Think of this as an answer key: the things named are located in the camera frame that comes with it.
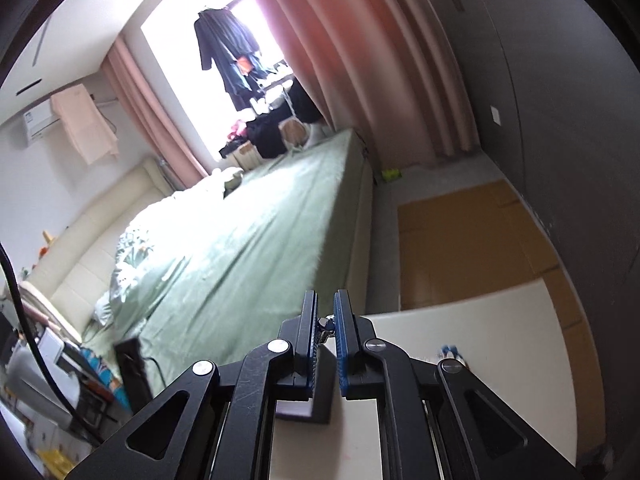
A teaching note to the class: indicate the pink curtain left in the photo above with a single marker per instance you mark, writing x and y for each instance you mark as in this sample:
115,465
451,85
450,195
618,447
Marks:
146,111

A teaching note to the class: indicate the white wall switch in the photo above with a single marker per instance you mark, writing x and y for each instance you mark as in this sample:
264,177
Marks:
495,115

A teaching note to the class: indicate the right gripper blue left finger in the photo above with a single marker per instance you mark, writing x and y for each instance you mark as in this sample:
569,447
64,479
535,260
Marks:
302,333

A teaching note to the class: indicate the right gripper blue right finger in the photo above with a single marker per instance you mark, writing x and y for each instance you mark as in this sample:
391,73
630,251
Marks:
359,374

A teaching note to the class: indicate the brown cardboard floor mat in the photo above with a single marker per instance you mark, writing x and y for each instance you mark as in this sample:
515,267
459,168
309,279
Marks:
479,240

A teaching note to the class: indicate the pink curtain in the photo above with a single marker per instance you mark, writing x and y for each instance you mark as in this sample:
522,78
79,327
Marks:
383,67
146,111

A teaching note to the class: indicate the pink curtain right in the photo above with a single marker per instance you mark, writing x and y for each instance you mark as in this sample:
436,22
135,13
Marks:
383,67

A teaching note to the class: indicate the hanging dark clothes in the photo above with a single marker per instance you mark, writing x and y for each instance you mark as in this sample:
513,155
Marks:
225,42

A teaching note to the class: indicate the white floral pillow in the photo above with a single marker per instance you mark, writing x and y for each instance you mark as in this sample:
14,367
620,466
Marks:
146,257

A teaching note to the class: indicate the green toy on floor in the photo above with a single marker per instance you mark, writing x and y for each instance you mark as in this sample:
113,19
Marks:
391,175

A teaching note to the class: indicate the bed with green blanket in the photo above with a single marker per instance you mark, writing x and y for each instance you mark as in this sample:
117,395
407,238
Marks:
299,222

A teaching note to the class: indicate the beige towel on air conditioner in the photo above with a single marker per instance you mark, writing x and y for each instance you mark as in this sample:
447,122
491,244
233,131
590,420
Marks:
84,125

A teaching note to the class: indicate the white air conditioner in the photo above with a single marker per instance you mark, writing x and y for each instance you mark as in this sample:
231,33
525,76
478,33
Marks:
38,120

